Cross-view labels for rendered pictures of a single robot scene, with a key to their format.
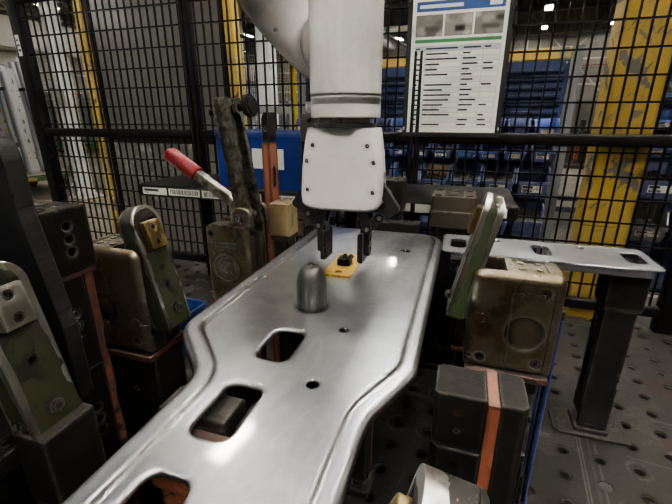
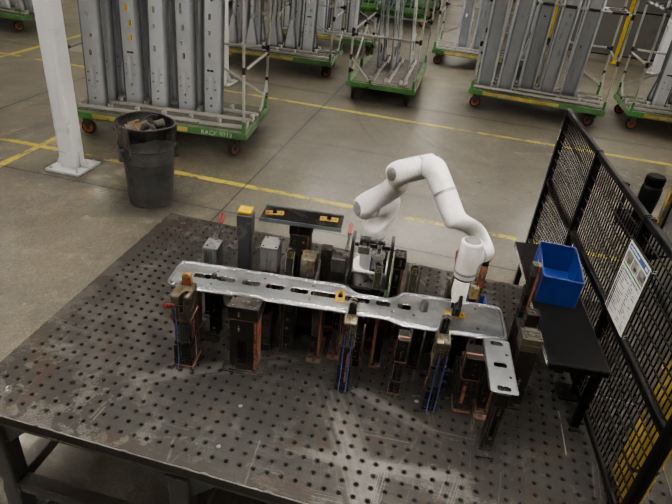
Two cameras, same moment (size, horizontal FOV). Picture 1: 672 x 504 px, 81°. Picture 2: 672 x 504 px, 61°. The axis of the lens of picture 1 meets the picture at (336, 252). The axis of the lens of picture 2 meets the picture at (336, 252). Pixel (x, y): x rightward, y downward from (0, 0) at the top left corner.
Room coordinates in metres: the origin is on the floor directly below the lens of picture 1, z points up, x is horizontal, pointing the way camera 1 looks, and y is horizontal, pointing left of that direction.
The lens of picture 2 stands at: (-0.40, -1.70, 2.36)
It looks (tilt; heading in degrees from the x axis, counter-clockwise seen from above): 31 degrees down; 77
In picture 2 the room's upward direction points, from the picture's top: 6 degrees clockwise
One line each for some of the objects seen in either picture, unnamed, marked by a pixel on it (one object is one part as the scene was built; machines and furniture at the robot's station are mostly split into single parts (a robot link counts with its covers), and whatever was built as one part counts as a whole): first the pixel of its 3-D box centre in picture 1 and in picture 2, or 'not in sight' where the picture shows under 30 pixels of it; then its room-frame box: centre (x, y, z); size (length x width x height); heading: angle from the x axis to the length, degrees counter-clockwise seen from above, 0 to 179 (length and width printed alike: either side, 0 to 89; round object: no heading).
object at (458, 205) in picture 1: (445, 282); (519, 369); (0.72, -0.22, 0.88); 0.08 x 0.08 x 0.36; 72
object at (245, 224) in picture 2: not in sight; (245, 254); (-0.31, 0.60, 0.92); 0.08 x 0.08 x 0.44; 72
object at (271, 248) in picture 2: not in sight; (270, 281); (-0.21, 0.39, 0.90); 0.13 x 0.10 x 0.41; 72
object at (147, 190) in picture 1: (316, 192); (554, 299); (0.97, 0.05, 1.02); 0.90 x 0.22 x 0.03; 72
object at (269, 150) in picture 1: (275, 263); (473, 305); (0.64, 0.11, 0.95); 0.03 x 0.01 x 0.50; 162
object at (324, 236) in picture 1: (317, 232); not in sight; (0.51, 0.02, 1.04); 0.03 x 0.03 x 0.07; 73
